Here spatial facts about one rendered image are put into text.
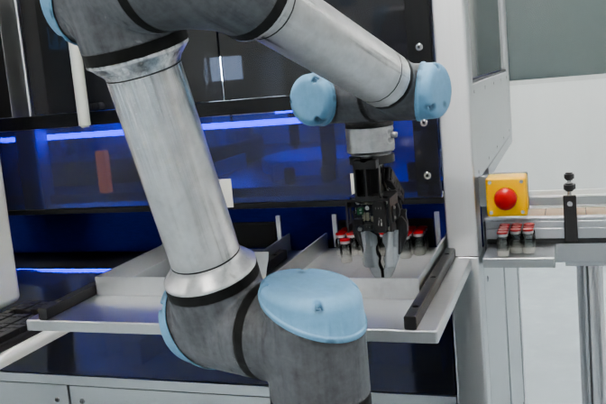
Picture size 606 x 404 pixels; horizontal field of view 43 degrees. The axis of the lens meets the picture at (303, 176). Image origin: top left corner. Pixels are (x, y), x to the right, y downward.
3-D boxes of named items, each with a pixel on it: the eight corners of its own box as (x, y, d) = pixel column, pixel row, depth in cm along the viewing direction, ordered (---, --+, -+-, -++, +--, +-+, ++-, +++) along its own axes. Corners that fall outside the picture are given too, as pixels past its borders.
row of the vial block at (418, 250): (338, 253, 156) (336, 231, 156) (426, 252, 150) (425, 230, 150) (335, 256, 154) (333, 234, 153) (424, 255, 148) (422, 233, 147)
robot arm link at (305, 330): (332, 424, 80) (321, 298, 78) (236, 399, 88) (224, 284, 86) (392, 381, 89) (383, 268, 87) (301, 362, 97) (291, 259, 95)
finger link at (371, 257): (357, 291, 121) (353, 234, 120) (366, 280, 127) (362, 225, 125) (376, 291, 120) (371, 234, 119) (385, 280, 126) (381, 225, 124)
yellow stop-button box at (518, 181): (491, 209, 148) (488, 172, 147) (529, 208, 146) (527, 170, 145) (486, 217, 141) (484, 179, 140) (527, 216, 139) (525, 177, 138)
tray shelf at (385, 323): (164, 258, 175) (163, 251, 175) (476, 257, 152) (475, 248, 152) (26, 330, 130) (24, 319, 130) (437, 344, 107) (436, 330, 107)
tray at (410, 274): (326, 249, 162) (325, 233, 162) (450, 248, 153) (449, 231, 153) (268, 298, 130) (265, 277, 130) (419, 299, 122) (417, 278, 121)
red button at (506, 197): (495, 207, 142) (494, 186, 141) (518, 206, 140) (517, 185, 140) (493, 211, 138) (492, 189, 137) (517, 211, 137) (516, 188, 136)
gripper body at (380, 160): (345, 237, 119) (339, 160, 117) (360, 224, 127) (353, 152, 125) (394, 236, 116) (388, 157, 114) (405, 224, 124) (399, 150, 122)
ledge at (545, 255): (490, 249, 157) (489, 241, 157) (556, 249, 153) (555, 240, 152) (482, 267, 144) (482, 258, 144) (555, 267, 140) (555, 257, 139)
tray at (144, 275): (183, 250, 173) (181, 234, 173) (290, 249, 165) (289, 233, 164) (96, 295, 142) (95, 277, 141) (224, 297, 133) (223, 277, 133)
